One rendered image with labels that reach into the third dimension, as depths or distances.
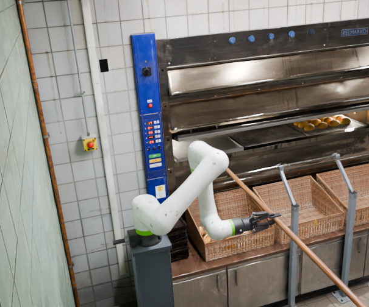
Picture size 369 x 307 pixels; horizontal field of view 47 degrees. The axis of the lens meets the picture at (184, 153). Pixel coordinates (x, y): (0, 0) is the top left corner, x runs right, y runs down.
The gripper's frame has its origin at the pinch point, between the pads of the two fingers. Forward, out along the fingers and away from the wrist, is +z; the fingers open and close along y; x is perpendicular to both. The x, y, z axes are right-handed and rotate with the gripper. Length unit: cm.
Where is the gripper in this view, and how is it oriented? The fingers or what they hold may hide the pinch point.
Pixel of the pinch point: (274, 218)
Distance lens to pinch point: 252.3
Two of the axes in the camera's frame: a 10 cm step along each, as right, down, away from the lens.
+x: 2.9, 3.4, -8.9
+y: 0.5, 9.3, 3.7
